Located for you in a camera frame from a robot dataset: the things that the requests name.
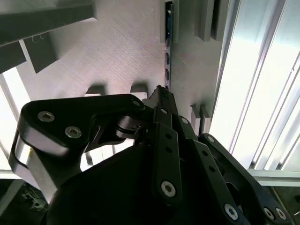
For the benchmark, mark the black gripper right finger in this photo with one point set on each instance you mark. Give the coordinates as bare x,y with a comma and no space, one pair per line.
208,161

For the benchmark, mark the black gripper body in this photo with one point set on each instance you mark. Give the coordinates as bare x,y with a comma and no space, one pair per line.
105,199

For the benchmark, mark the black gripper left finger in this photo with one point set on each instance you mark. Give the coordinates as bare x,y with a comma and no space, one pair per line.
70,112

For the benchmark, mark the blue RAM stick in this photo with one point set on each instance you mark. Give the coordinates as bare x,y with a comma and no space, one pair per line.
168,58

